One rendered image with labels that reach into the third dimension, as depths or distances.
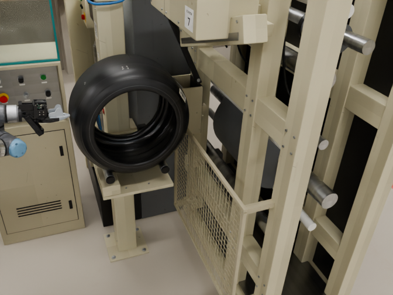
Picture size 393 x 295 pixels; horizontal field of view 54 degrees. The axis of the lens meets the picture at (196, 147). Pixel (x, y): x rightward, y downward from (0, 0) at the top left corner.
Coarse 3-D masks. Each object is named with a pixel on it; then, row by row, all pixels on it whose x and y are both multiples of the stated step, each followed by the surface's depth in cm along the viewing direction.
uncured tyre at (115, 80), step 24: (96, 72) 172; (120, 72) 167; (144, 72) 170; (72, 96) 179; (96, 96) 165; (168, 96) 177; (72, 120) 173; (168, 120) 211; (96, 144) 176; (120, 144) 211; (144, 144) 214; (168, 144) 191; (120, 168) 188; (144, 168) 193
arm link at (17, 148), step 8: (0, 136) 161; (8, 136) 161; (0, 144) 154; (8, 144) 157; (16, 144) 158; (24, 144) 160; (0, 152) 154; (8, 152) 157; (16, 152) 158; (24, 152) 161
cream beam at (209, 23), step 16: (160, 0) 172; (176, 0) 153; (192, 0) 137; (208, 0) 135; (224, 0) 137; (240, 0) 139; (256, 0) 142; (176, 16) 156; (208, 16) 138; (224, 16) 140; (208, 32) 141; (224, 32) 144
